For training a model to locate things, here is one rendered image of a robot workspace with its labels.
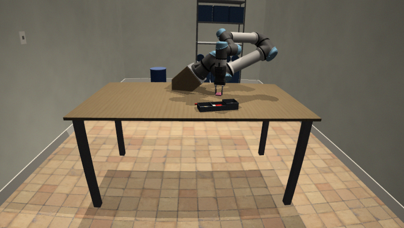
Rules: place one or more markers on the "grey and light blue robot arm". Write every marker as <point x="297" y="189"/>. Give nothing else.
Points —
<point x="226" y="47"/>

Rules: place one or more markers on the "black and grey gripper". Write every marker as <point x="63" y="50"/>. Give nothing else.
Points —
<point x="220" y="72"/>

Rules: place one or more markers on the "black rack of bins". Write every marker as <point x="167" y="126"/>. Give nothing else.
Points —
<point x="227" y="104"/>

